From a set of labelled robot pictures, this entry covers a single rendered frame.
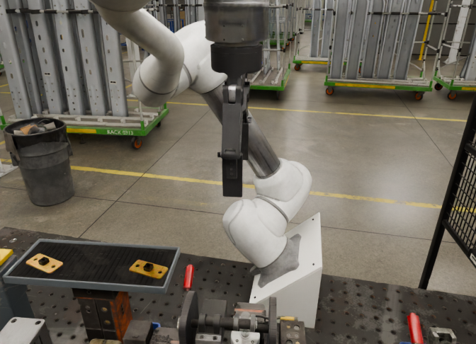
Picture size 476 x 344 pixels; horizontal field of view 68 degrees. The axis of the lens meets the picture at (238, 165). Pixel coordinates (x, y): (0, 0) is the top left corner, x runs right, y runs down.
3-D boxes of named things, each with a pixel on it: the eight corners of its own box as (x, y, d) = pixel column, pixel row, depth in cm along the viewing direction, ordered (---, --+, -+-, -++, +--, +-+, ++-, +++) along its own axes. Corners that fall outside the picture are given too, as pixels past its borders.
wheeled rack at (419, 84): (321, 95, 686) (332, -4, 610) (324, 85, 773) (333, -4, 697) (429, 102, 640) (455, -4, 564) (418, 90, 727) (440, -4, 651)
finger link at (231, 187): (243, 153, 51) (242, 155, 50) (242, 195, 54) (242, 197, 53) (222, 152, 51) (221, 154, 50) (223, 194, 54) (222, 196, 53)
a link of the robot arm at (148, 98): (124, 68, 85) (163, 36, 90) (117, 90, 101) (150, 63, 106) (163, 107, 88) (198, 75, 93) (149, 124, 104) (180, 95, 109)
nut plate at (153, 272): (128, 270, 80) (127, 266, 80) (138, 260, 83) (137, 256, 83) (160, 279, 78) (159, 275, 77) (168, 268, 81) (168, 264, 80)
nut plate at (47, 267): (25, 263, 82) (23, 259, 82) (39, 253, 85) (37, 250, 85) (49, 274, 79) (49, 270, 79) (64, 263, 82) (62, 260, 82)
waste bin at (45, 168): (9, 208, 319) (-16, 132, 287) (49, 180, 366) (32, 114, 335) (57, 214, 309) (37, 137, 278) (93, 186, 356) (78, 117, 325)
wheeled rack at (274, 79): (283, 102, 646) (289, -4, 571) (230, 99, 664) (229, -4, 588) (290, 80, 815) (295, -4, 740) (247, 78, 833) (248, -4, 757)
